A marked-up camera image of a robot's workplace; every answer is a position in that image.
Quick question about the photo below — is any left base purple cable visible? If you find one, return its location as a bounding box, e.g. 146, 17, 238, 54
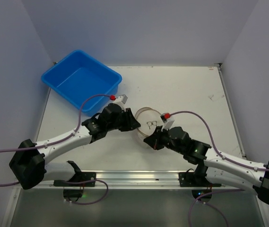
64, 179, 108, 205

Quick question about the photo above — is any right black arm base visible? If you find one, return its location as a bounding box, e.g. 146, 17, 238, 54
178, 164, 222, 199

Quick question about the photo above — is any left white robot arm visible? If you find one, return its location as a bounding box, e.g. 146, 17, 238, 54
9, 103, 141, 190

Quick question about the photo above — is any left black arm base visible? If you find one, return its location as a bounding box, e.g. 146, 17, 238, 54
53, 161, 96, 202

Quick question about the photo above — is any round beige mesh laundry bag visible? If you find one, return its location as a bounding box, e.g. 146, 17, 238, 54
132, 107, 164, 149

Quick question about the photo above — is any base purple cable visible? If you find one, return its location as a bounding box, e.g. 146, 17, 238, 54
187, 188, 243, 227
64, 179, 108, 205

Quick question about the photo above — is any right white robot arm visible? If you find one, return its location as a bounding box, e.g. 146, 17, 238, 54
144, 126, 269, 205

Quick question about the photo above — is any blue plastic bin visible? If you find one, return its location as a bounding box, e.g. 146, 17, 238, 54
41, 50, 122, 109

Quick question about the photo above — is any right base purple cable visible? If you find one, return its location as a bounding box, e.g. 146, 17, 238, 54
187, 188, 243, 227

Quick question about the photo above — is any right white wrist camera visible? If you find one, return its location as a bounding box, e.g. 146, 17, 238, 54
161, 113, 174, 131

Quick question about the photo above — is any aluminium mounting rail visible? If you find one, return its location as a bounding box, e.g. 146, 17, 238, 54
39, 169, 246, 190

